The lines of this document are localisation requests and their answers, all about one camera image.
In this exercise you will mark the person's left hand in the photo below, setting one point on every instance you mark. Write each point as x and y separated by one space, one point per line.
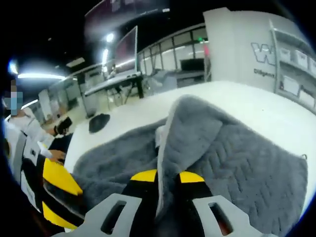
58 155

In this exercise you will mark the grey towel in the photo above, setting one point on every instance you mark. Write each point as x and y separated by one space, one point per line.
222 158

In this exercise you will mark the group of white storage bins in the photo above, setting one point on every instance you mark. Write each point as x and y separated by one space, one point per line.
301 74

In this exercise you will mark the black-legged desk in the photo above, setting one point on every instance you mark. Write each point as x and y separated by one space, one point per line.
116 84

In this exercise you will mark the grey metal shelf rack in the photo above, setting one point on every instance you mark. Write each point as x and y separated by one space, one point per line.
293 61

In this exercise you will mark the pink tag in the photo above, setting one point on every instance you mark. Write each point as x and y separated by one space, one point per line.
207 50

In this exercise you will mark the black object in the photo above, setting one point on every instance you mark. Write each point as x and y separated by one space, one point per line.
98 123

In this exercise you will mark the long ceiling light strip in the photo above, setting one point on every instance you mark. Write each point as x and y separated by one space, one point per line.
42 76

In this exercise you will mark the desktop monitor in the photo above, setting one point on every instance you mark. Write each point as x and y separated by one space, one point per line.
128 49

